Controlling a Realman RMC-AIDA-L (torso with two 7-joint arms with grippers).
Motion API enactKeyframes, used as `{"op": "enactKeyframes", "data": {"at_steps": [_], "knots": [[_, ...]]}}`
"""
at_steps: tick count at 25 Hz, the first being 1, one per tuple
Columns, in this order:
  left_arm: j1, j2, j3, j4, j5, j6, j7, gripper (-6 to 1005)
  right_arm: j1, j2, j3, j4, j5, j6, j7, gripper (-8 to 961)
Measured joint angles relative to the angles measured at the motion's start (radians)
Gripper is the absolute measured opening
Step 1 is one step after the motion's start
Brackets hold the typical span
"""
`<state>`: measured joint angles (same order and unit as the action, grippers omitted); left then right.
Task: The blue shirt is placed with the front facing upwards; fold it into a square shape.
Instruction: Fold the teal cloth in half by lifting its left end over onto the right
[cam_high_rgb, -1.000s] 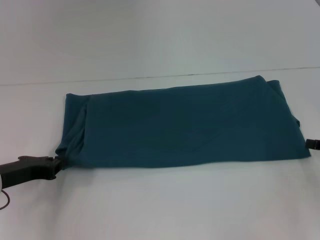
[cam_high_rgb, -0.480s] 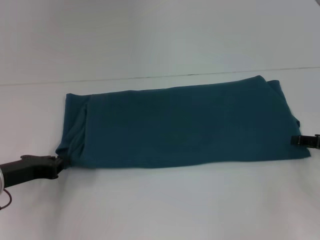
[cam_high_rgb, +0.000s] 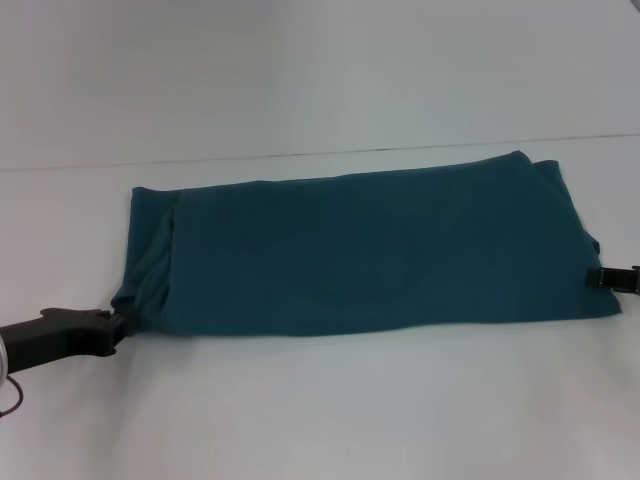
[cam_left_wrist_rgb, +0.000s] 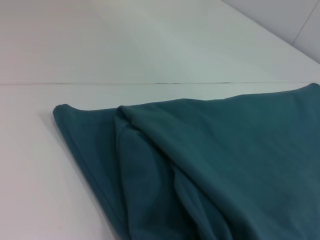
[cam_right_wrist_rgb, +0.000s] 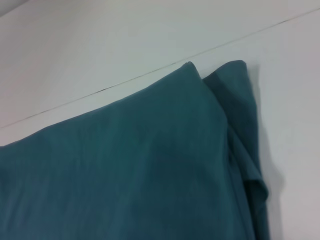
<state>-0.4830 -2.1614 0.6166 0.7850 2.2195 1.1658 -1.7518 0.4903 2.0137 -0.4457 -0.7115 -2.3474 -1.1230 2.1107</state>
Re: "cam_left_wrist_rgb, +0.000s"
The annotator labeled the teal T-shirt with FREE print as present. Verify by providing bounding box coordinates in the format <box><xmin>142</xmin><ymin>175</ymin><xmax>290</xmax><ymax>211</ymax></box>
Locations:
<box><xmin>52</xmin><ymin>83</ymin><xmax>320</xmax><ymax>240</ymax></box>

